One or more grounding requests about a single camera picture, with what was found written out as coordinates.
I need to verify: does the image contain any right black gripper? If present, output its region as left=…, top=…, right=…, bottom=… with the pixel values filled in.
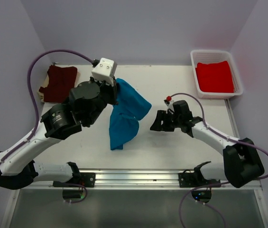
left=150, top=110, right=182, bottom=132

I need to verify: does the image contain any blue t shirt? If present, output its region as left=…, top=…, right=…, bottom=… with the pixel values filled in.
left=109, top=78, right=152, bottom=151

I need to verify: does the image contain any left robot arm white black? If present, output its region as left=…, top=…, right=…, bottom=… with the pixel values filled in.
left=0, top=76, right=118, bottom=190

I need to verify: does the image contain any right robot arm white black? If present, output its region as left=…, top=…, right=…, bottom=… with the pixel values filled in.
left=150, top=98, right=265, bottom=188

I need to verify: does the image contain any dark red folded t shirt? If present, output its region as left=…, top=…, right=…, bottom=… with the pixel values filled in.
left=44, top=65, right=78, bottom=103

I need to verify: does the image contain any beige folded t shirt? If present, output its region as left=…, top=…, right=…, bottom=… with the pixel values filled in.
left=37, top=75, right=49, bottom=103

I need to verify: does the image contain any bright red t shirt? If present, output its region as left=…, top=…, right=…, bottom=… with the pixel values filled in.
left=195, top=61, right=234, bottom=93

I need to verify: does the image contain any white plastic basket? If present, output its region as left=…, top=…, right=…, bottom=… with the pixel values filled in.
left=190, top=49, right=243, bottom=99

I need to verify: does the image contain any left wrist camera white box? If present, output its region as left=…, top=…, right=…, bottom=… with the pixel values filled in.
left=92, top=58, right=117, bottom=86

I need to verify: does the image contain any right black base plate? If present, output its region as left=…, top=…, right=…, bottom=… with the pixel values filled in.
left=178, top=170, right=221, bottom=188

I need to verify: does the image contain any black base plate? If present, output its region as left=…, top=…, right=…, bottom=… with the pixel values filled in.
left=53, top=172, right=96, bottom=188
left=178, top=170, right=221, bottom=188

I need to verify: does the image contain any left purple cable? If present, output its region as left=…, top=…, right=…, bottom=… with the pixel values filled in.
left=0, top=49, right=96, bottom=196

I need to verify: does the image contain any purple cable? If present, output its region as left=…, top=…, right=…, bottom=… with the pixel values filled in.
left=171, top=92, right=268, bottom=228
left=0, top=49, right=96, bottom=196

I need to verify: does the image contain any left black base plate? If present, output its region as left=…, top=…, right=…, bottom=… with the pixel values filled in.
left=53, top=172, right=96, bottom=188

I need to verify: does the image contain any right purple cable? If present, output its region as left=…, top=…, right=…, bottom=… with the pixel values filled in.
left=171, top=92, right=268, bottom=228

